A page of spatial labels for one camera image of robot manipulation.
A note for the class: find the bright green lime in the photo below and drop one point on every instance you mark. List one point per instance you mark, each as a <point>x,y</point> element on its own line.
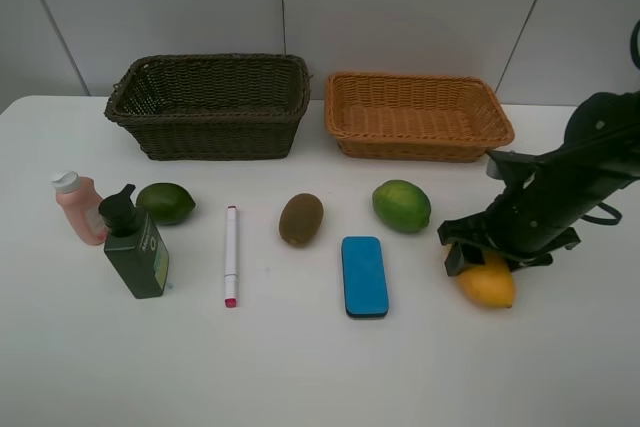
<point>402,206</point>

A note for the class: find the blue whiteboard eraser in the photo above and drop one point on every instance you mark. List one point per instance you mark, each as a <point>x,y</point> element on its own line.
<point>364,280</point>

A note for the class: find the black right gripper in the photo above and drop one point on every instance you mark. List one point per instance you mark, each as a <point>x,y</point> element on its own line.
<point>534,215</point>

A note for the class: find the yellow mango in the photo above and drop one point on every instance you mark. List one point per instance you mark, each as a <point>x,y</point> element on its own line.
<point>488,284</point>

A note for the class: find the brown kiwi fruit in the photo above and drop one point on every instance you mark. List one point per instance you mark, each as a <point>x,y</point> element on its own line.
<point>301,219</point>

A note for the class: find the dark green lime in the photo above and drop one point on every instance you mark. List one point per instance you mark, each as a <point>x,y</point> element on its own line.
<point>167,203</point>

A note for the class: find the pink bottle white cap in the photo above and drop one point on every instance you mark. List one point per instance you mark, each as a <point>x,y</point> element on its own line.
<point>79,200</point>

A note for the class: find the orange wicker basket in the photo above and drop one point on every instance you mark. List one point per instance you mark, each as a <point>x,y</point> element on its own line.
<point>414,117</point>

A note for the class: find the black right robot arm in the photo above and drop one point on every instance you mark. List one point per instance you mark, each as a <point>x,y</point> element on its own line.
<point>604,127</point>

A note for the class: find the dark brown wicker basket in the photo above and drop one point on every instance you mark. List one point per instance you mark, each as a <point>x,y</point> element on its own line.
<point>216,107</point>

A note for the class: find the white marker pink caps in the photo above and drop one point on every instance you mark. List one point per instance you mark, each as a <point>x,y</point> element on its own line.
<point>231,258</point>

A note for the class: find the dark green pump bottle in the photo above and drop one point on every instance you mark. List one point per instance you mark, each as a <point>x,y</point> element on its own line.
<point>134,245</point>

